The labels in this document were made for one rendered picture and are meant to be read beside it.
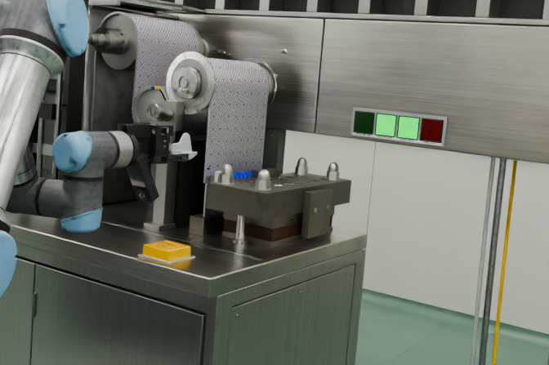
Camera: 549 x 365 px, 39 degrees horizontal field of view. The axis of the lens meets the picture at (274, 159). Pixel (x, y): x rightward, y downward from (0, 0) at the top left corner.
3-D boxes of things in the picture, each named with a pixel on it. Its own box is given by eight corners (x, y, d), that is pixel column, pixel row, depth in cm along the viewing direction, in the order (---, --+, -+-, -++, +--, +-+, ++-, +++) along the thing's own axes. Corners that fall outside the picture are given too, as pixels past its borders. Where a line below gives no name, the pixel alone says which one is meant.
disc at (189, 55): (163, 111, 185) (167, 49, 183) (165, 111, 185) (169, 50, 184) (212, 117, 177) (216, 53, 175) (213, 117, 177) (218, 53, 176)
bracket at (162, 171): (141, 228, 182) (149, 99, 178) (160, 224, 187) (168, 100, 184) (157, 232, 179) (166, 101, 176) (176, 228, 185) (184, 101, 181)
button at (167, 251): (142, 255, 156) (142, 243, 155) (165, 251, 161) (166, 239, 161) (167, 262, 152) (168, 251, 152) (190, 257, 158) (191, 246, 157)
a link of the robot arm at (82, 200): (55, 222, 154) (59, 168, 153) (108, 229, 152) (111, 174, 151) (36, 229, 147) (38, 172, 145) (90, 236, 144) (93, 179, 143)
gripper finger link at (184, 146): (206, 133, 170) (174, 133, 163) (204, 159, 170) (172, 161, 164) (197, 131, 172) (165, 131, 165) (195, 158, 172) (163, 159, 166)
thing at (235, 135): (203, 183, 180) (208, 104, 178) (260, 175, 200) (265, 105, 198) (204, 183, 180) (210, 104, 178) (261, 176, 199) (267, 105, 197)
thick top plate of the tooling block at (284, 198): (205, 208, 175) (207, 182, 175) (297, 193, 209) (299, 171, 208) (263, 220, 167) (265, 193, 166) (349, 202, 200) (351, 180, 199)
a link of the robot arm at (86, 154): (46, 173, 145) (49, 128, 144) (91, 170, 154) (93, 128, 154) (75, 180, 141) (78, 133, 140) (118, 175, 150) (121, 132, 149)
